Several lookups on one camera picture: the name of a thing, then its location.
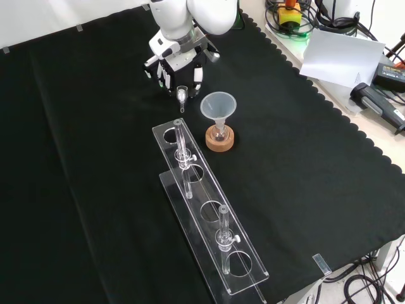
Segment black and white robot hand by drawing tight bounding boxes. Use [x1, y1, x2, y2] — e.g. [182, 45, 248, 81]
[143, 31, 209, 101]

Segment clear glass weighing funnel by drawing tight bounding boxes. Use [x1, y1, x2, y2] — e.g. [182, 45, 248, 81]
[176, 85, 188, 114]

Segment translucent plastic funnel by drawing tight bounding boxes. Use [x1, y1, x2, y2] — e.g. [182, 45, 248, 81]
[199, 91, 237, 130]

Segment clear acrylic funnel stand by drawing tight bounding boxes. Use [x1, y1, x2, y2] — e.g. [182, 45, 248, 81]
[151, 118, 270, 304]

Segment small round-bottom glass flask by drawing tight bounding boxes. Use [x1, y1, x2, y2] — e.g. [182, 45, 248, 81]
[211, 125, 228, 143]

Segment yellow stop button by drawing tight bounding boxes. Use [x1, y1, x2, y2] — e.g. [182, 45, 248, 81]
[277, 0, 301, 28]

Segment black cloth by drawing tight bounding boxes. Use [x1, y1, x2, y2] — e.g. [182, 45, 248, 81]
[0, 6, 405, 304]

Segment pale board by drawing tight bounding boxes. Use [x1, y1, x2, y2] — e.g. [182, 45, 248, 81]
[299, 28, 387, 89]

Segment black handheld device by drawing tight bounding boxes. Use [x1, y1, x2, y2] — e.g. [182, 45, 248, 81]
[349, 82, 405, 134]

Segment black power adapter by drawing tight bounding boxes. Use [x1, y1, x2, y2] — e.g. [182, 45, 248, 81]
[372, 61, 405, 93]

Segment black tripod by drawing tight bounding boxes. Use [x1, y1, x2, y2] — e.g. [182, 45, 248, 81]
[384, 31, 405, 69]

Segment white table leg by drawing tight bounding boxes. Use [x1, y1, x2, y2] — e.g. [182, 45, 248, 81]
[376, 236, 405, 273]

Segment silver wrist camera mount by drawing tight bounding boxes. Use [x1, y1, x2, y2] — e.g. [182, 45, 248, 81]
[202, 31, 221, 63]

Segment cork ring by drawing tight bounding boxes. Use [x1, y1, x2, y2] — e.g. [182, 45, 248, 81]
[204, 124, 235, 153]

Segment black cable bundle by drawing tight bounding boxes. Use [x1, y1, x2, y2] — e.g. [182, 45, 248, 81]
[315, 0, 385, 42]

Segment black floor cables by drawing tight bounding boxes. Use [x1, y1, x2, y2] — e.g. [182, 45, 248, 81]
[343, 246, 405, 304]

